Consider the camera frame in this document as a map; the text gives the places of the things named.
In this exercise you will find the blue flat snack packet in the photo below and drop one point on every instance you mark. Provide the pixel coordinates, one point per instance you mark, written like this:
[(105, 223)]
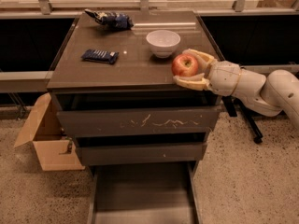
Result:
[(100, 56)]

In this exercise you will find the grey bottom drawer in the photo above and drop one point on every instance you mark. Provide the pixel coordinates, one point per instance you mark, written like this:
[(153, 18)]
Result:
[(148, 193)]

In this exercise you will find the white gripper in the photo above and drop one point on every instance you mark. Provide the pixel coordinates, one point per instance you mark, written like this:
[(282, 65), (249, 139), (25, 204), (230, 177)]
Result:
[(224, 77)]

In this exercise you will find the grey drawer cabinet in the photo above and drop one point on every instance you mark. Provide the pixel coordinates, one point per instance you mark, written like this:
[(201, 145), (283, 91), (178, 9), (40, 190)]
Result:
[(136, 68)]

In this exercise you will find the grey top drawer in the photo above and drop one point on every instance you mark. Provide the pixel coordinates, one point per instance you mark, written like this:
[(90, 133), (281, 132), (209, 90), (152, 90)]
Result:
[(120, 113)]

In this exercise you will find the red apple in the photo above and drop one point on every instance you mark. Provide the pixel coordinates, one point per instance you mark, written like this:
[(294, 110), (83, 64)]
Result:
[(184, 65)]

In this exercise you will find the black wheeled stand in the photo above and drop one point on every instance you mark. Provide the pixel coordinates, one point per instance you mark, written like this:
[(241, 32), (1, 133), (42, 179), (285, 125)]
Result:
[(231, 104)]

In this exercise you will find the white ceramic bowl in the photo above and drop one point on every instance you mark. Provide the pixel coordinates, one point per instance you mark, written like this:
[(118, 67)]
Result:
[(163, 43)]

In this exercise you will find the grey middle drawer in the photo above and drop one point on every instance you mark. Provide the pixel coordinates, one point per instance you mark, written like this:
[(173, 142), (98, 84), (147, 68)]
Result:
[(147, 148)]

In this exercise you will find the blue crumpled chip bag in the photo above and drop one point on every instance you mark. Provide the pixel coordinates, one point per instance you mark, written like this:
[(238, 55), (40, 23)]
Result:
[(115, 20)]

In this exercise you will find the open cardboard box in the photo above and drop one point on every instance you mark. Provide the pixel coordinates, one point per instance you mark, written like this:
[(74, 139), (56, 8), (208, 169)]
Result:
[(55, 151)]

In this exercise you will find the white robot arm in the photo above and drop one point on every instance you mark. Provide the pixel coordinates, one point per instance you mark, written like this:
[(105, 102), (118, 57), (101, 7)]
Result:
[(279, 91)]

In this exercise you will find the grey drawer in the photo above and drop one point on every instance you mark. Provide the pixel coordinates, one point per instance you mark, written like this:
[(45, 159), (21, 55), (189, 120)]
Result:
[(120, 113), (148, 193), (147, 148)]

